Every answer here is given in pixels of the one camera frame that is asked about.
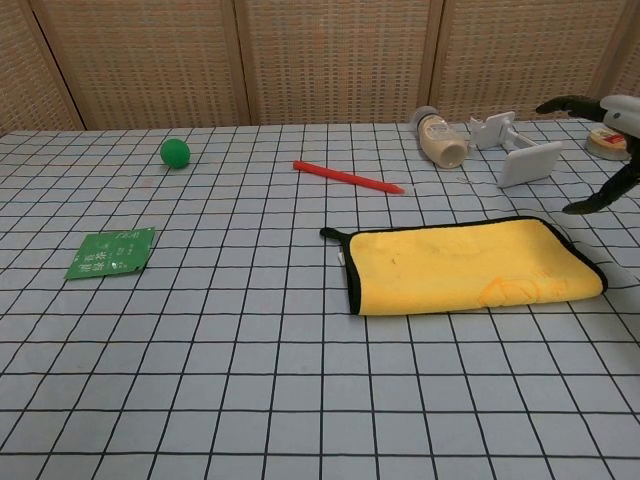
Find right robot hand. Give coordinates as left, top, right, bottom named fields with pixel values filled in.
left=535, top=93, right=640, bottom=216

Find grey and yellow cloth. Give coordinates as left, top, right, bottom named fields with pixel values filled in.
left=319, top=215, right=609, bottom=317

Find round tape roll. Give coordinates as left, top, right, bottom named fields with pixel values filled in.
left=585, top=127, right=632, bottom=161

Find white phone stand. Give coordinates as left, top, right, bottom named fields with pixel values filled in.
left=468, top=112, right=565, bottom=189

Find beige bottle with clear cap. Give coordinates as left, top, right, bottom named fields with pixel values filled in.
left=410, top=105, right=470, bottom=170

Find red pen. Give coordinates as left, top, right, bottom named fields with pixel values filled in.
left=292, top=160, right=406, bottom=196

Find woven wooden folding screen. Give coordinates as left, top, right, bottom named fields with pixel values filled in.
left=0, top=0, right=640, bottom=136

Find green ball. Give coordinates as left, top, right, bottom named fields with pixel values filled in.
left=159, top=137, right=192, bottom=171

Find blue checkered tablecloth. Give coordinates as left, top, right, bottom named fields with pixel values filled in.
left=0, top=117, right=640, bottom=480

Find green tea packet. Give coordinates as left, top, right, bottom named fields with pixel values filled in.
left=64, top=227, right=156, bottom=281

